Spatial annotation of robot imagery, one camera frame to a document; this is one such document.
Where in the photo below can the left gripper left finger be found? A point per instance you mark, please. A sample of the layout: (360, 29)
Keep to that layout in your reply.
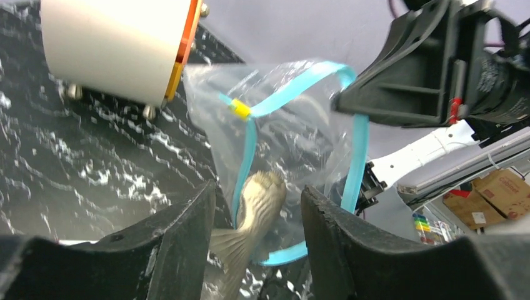
(161, 257)

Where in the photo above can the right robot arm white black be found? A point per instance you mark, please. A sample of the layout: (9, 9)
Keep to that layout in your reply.
(367, 179)

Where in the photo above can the cardboard box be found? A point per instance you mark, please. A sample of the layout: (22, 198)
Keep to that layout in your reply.
(506, 192)

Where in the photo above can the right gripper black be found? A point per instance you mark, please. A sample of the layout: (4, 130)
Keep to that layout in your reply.
(408, 83)

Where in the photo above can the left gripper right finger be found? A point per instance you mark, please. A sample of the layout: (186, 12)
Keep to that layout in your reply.
(353, 259)

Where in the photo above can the clear zip top bag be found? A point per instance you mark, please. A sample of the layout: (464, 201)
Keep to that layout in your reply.
(274, 118)

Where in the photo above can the white orange cylindrical appliance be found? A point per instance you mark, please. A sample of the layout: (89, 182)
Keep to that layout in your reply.
(132, 49)

